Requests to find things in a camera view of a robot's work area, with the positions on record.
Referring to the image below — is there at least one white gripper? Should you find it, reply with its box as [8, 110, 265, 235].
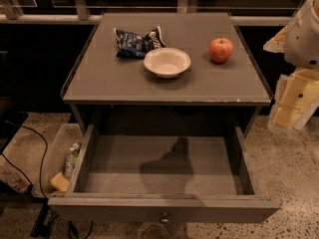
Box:
[263, 7, 319, 132]

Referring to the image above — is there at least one grey top drawer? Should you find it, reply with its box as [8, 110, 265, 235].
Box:
[49, 126, 280, 223]

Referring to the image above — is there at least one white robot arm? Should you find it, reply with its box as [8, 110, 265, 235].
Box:
[263, 0, 319, 133]

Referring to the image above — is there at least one grey drawer cabinet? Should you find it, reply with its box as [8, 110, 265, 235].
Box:
[62, 13, 271, 129]

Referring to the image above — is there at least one red apple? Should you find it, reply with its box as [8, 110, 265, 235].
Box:
[208, 37, 233, 64]

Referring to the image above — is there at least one metal window railing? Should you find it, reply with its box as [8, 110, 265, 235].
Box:
[0, 0, 306, 25]

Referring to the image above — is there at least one white bowl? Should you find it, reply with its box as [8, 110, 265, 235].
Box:
[144, 48, 191, 79]

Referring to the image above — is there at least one blue chip bag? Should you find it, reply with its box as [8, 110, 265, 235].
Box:
[114, 26, 166, 59]

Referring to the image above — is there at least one plastic bottle in bin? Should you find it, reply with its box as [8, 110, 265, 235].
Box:
[64, 142, 81, 180]

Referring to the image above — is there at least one clear plastic bin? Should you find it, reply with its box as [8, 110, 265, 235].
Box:
[32, 123, 84, 198]

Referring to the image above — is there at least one yellow sponge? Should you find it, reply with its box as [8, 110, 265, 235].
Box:
[50, 172, 69, 192]

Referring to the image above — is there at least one plastic bottle on floor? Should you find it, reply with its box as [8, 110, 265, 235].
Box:
[2, 169, 29, 194]

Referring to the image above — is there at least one black cable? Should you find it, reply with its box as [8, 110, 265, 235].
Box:
[0, 121, 94, 239]

